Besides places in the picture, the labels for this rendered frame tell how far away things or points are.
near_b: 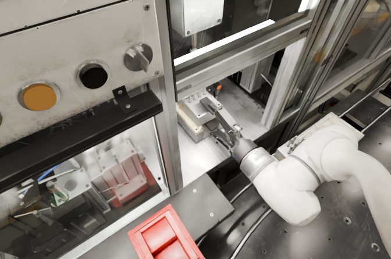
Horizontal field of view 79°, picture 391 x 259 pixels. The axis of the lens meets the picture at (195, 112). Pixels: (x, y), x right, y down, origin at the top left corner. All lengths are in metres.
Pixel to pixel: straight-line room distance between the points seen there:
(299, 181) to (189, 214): 0.31
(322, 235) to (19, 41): 1.01
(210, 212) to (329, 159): 0.34
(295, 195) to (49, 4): 0.58
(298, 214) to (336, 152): 0.17
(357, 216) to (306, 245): 0.24
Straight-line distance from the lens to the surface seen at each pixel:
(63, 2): 0.27
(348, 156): 0.63
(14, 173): 0.33
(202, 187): 0.76
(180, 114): 0.82
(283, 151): 0.84
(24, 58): 0.29
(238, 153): 0.68
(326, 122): 1.07
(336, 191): 1.15
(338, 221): 1.10
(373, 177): 0.55
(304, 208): 0.64
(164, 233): 0.68
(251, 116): 0.93
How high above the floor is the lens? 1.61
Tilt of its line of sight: 50 degrees down
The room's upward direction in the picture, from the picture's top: straight up
